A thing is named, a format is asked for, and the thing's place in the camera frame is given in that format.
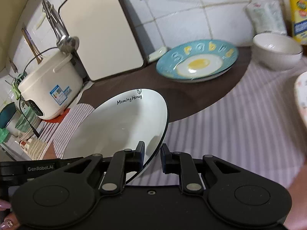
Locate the steel ladle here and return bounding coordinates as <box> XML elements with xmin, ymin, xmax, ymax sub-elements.
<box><xmin>42</xmin><ymin>0</ymin><xmax>80</xmax><ymax>53</ymax></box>

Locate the yellow label cooking wine bottle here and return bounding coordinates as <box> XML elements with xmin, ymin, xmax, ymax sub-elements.
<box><xmin>289</xmin><ymin>0</ymin><xmax>306</xmax><ymax>45</ymax></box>

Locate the white bowl black rim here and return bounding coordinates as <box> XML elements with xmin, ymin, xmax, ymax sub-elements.
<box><xmin>252</xmin><ymin>33</ymin><xmax>303</xmax><ymax>71</ymax></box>

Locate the small white soap piece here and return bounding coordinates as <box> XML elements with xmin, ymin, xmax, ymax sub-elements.
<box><xmin>147</xmin><ymin>46</ymin><xmax>168</xmax><ymax>63</ymax></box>

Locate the right hand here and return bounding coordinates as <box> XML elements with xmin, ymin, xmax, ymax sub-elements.
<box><xmin>284</xmin><ymin>162</ymin><xmax>307</xmax><ymax>230</ymax></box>

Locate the left hand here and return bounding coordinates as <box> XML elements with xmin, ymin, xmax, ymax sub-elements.
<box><xmin>1</xmin><ymin>199</ymin><xmax>20</xmax><ymax>230</ymax></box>

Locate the blue fried egg plate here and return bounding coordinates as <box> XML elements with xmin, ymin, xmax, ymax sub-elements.
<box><xmin>156</xmin><ymin>39</ymin><xmax>239</xmax><ymax>83</ymax></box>

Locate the white salt bag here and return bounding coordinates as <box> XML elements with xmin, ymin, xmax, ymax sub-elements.
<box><xmin>246</xmin><ymin>0</ymin><xmax>287</xmax><ymax>35</ymax></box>

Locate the white rice cooker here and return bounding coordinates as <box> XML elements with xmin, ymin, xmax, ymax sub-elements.
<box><xmin>18</xmin><ymin>50</ymin><xmax>83</xmax><ymax>120</ymax></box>

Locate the striped table cloth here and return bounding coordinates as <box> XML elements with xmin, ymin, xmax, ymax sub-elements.
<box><xmin>44</xmin><ymin>59</ymin><xmax>306</xmax><ymax>193</ymax></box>

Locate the white Morning Honey plate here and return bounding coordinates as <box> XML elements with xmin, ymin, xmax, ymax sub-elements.
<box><xmin>63</xmin><ymin>89</ymin><xmax>169</xmax><ymax>169</ymax></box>

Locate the floral plate edge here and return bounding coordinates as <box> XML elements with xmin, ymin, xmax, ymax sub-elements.
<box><xmin>294</xmin><ymin>72</ymin><xmax>307</xmax><ymax>127</ymax></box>

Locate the cream cutting board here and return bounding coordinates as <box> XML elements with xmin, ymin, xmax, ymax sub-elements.
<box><xmin>59</xmin><ymin>0</ymin><xmax>145</xmax><ymax>81</ymax></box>

